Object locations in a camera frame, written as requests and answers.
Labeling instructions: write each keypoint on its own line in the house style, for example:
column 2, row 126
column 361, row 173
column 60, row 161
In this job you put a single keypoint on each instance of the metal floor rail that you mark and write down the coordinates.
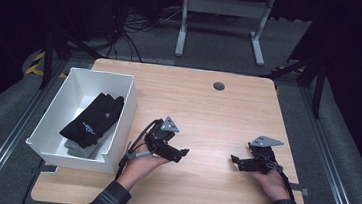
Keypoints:
column 15, row 129
column 330, row 160

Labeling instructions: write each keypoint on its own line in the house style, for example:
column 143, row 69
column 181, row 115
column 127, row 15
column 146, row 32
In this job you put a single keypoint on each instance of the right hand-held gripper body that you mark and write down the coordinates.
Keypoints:
column 260, row 156

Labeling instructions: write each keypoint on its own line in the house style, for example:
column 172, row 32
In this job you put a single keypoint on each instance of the yellow black floor tape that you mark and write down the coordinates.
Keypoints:
column 35, row 64

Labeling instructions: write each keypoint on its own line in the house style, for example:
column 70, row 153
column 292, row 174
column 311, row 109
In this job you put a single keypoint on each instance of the white metal desk frame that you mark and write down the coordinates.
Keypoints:
column 225, row 6

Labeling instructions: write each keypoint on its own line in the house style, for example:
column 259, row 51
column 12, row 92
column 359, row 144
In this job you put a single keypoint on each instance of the grey round table grommet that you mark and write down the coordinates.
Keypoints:
column 219, row 86

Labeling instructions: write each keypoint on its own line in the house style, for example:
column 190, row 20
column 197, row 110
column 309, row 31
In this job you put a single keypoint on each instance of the white plastic bin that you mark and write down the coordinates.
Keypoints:
column 80, row 82

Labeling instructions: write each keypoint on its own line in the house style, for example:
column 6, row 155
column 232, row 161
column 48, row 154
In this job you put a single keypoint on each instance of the person's right hand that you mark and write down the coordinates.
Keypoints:
column 271, row 184

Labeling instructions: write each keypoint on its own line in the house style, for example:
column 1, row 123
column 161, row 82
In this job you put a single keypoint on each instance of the grey table bracket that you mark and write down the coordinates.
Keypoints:
column 299, row 189
column 49, row 168

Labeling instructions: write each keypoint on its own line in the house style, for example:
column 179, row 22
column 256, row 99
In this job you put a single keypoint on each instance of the person's left hand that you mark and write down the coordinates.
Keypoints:
column 139, row 169

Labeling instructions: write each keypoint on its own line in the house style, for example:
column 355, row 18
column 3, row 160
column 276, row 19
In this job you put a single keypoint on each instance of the black metal stand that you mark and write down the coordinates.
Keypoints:
column 48, row 59
column 319, row 91

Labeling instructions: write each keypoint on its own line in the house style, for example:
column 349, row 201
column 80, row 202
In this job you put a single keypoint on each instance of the black glove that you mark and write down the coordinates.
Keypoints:
column 97, row 120

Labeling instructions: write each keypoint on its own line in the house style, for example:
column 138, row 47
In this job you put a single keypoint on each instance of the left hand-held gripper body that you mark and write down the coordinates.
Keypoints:
column 160, row 138

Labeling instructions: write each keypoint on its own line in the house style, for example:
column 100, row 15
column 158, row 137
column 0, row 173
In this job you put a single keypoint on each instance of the grey knitted garment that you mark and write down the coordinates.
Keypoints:
column 84, row 151

